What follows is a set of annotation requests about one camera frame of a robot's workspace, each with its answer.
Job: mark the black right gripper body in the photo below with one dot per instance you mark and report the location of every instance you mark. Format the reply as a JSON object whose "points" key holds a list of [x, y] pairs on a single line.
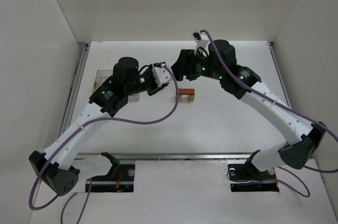
{"points": [[188, 64]]}

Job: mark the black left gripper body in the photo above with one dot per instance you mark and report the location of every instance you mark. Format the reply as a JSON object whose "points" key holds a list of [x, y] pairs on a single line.
{"points": [[150, 83]]}

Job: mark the red-brown long rectangular block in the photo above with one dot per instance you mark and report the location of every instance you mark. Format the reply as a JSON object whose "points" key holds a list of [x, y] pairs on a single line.
{"points": [[186, 92]]}

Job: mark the dark striped wood block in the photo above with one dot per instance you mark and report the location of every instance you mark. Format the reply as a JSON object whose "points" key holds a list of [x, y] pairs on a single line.
{"points": [[190, 98]]}

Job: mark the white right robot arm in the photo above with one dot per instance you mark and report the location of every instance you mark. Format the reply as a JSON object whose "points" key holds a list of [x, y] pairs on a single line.
{"points": [[302, 136]]}

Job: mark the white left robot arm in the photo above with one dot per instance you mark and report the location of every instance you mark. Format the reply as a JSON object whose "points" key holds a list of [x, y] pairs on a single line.
{"points": [[54, 165]]}

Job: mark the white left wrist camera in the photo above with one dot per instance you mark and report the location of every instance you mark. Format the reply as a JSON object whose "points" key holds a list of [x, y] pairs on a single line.
{"points": [[161, 74]]}

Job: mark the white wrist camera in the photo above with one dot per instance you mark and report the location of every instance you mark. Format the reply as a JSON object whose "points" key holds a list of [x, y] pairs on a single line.
{"points": [[161, 74], [201, 39]]}

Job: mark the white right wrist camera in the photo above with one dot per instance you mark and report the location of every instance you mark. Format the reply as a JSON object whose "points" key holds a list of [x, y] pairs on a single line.
{"points": [[201, 39]]}

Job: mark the aluminium table edge rail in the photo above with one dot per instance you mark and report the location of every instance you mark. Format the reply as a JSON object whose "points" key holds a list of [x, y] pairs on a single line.
{"points": [[74, 89]]}

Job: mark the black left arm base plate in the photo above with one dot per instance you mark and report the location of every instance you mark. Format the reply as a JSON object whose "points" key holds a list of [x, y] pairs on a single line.
{"points": [[120, 181]]}

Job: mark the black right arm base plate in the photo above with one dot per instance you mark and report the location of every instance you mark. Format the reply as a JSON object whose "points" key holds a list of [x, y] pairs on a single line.
{"points": [[244, 179]]}

